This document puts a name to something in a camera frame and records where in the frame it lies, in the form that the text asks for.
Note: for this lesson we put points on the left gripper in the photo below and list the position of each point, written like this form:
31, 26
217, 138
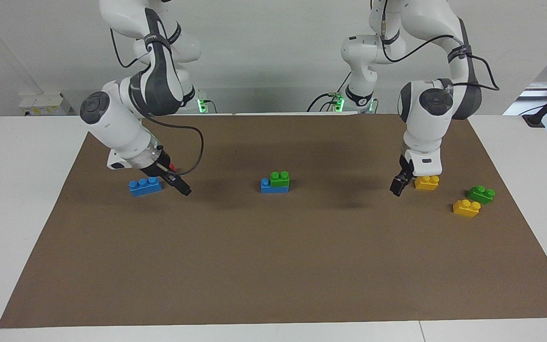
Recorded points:
428, 164

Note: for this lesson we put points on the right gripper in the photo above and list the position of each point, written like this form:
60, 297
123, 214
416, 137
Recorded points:
152, 168

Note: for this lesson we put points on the blue three-stud toy brick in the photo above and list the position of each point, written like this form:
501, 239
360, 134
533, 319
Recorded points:
143, 187
273, 189

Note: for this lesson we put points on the green two-stud toy brick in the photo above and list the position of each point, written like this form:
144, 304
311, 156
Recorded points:
280, 180
481, 195

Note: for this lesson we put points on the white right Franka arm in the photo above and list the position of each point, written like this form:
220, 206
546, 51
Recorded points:
112, 128

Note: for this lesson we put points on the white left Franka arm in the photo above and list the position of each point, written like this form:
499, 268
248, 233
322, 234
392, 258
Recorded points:
425, 123

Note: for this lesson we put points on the yellow two-stud toy brick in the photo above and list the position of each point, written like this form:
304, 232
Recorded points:
466, 209
428, 184

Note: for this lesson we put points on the brown table mat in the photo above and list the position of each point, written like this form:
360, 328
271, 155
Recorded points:
273, 261

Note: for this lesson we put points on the white wall socket box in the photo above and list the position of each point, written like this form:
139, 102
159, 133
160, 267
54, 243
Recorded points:
41, 102

